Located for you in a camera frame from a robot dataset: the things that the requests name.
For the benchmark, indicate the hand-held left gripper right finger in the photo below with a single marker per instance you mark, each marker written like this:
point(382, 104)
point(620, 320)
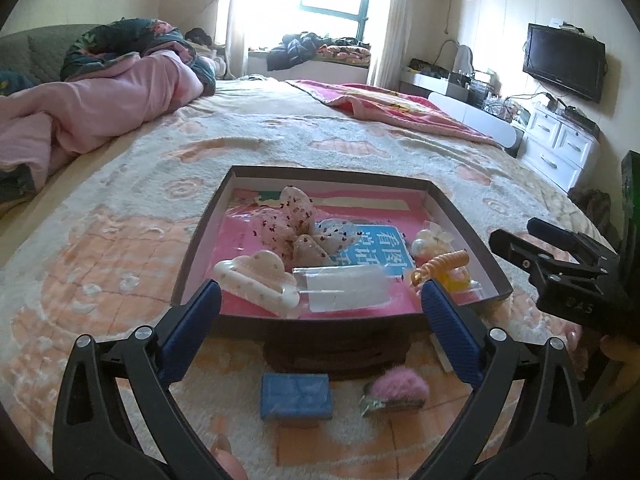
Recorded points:
point(450, 330)

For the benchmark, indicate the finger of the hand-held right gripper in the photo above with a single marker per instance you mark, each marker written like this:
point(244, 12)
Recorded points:
point(560, 235)
point(515, 252)

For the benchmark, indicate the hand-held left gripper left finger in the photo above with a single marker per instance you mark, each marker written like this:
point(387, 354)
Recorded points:
point(192, 325)

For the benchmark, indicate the dark brown cardboard box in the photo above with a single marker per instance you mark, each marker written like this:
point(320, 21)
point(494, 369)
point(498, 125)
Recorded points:
point(200, 260)

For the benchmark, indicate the white cloud claw clip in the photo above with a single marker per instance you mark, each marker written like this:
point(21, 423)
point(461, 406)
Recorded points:
point(255, 280)

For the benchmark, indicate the pink fuzzy hair clip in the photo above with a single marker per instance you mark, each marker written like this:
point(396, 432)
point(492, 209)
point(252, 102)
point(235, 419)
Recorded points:
point(400, 390)

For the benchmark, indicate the white pearl flower accessory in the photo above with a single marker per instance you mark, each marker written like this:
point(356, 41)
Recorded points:
point(430, 242)

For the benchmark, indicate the clear plastic packet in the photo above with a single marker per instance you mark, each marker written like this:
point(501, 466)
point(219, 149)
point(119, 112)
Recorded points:
point(345, 287)

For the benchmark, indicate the small blue box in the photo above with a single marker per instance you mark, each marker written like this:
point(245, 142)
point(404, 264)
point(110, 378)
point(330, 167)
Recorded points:
point(295, 395)

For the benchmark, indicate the speckled cream bow hair clip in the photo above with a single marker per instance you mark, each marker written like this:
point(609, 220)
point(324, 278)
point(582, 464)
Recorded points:
point(295, 220)

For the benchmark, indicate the person's right hand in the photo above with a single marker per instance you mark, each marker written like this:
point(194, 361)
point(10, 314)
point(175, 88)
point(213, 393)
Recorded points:
point(620, 352)

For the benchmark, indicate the person's left hand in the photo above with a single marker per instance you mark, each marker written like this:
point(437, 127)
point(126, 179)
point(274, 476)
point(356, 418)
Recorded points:
point(227, 465)

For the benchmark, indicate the brown bag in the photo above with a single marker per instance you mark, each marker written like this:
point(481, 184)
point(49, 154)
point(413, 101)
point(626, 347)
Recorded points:
point(592, 210)

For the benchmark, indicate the white drawer cabinet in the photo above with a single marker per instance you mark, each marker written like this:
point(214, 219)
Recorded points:
point(555, 145)

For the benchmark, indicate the black set-top box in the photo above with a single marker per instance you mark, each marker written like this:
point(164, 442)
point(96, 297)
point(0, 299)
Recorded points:
point(580, 115)

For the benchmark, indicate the white desk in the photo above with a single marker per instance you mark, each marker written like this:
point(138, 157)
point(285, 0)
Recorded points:
point(475, 110)

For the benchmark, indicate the black flat television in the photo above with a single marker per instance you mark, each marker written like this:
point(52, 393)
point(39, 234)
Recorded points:
point(562, 62)

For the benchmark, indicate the pink patterned blanket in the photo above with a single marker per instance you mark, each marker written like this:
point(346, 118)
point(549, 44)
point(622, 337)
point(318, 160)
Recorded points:
point(400, 110)

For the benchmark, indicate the pink floral quilt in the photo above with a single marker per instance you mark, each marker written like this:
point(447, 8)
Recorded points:
point(100, 105)

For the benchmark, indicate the white sheer curtain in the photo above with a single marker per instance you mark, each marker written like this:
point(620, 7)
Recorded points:
point(237, 15)
point(390, 25)

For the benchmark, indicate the colourful folded blanket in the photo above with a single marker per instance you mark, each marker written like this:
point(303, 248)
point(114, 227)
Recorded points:
point(347, 52)

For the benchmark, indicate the dark clothes pile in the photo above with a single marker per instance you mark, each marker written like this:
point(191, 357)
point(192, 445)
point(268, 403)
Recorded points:
point(295, 52)

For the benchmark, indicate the grey-green quilted headboard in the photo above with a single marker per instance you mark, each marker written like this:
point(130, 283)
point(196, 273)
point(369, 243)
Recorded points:
point(40, 50)

